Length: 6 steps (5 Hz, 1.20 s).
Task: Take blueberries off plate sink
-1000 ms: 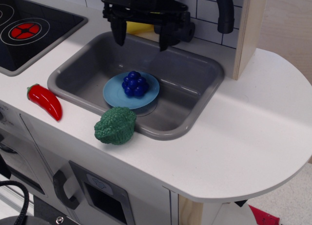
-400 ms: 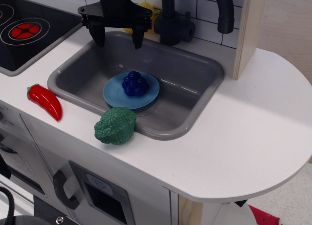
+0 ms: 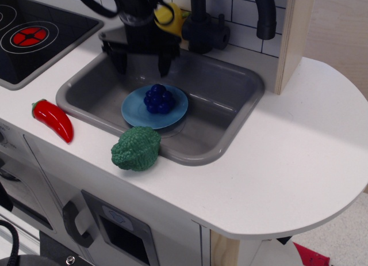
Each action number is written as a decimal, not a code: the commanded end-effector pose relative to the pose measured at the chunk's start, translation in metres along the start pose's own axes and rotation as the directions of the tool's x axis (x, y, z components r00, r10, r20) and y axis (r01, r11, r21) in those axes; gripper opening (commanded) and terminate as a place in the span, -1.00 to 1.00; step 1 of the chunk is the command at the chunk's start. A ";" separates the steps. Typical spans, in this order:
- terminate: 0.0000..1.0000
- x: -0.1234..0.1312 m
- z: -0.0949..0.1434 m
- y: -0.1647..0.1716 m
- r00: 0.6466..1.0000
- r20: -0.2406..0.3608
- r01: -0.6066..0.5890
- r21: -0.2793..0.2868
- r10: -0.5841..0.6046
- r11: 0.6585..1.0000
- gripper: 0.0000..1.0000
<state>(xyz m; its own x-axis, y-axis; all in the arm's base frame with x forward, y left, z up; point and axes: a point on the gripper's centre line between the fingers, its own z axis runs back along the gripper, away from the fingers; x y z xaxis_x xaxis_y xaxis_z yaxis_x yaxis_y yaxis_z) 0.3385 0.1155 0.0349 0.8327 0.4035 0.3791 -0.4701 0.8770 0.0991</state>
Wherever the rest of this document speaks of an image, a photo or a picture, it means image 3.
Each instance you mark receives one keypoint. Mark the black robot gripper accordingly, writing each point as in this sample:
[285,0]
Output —
[140,35]

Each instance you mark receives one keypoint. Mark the blue toy blueberries cluster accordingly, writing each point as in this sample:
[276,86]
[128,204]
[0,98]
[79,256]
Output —
[159,100]

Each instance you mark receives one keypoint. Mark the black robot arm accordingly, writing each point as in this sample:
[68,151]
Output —
[138,8]

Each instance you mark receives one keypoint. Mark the light blue toy plate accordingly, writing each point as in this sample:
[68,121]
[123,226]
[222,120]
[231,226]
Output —
[135,113]

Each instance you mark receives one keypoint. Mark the grey plastic sink basin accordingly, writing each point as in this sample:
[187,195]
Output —
[221,96]

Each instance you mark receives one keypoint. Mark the yellow toy bell pepper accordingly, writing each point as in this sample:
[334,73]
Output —
[171,18]

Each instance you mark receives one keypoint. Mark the black toy faucet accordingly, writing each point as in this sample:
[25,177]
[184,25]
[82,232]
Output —
[204,35]

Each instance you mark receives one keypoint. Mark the green toy broccoli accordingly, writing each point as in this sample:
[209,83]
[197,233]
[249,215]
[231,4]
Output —
[137,149]

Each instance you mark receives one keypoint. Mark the black toy stovetop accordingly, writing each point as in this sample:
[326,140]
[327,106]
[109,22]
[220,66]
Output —
[34,36]

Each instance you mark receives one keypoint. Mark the red toy chili pepper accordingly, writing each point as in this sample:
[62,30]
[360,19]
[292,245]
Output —
[54,118]

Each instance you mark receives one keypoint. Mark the grey dishwasher door panel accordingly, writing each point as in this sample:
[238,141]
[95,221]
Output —
[121,231]

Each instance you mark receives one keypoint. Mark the red cloth on floor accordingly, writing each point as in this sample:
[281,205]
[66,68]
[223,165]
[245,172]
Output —
[310,257]

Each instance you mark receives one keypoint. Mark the light wooden side post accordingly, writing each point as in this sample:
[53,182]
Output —
[295,30]

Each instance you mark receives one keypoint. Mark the grey oven door handle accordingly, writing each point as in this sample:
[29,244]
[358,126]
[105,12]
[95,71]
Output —
[69,214]

